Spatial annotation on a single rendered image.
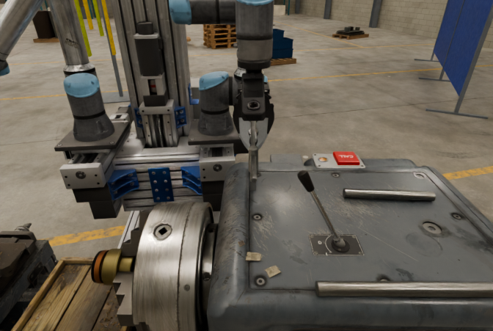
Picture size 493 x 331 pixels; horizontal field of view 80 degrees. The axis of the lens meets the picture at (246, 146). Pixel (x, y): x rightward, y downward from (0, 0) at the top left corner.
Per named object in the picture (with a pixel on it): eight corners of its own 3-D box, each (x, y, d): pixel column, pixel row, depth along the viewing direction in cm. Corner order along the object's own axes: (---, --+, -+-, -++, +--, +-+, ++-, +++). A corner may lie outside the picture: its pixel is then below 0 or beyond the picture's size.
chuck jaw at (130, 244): (172, 251, 75) (173, 204, 75) (166, 257, 70) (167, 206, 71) (129, 250, 75) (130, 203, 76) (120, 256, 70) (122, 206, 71)
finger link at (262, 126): (267, 141, 75) (266, 107, 70) (268, 153, 70) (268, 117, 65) (254, 142, 75) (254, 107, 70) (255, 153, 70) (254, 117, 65)
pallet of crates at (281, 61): (281, 57, 814) (283, 27, 777) (296, 63, 749) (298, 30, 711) (240, 61, 775) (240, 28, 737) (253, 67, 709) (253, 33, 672)
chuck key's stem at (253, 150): (257, 191, 70) (258, 149, 65) (248, 191, 70) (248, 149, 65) (257, 186, 72) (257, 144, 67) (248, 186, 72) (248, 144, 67)
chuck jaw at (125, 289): (164, 269, 68) (148, 319, 57) (166, 285, 70) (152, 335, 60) (117, 269, 68) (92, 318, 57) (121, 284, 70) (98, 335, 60)
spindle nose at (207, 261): (224, 250, 87) (220, 206, 73) (218, 330, 71) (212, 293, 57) (214, 249, 87) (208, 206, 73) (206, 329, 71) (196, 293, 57)
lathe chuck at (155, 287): (206, 243, 94) (194, 176, 73) (191, 362, 70) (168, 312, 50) (178, 243, 94) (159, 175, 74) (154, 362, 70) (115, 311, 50)
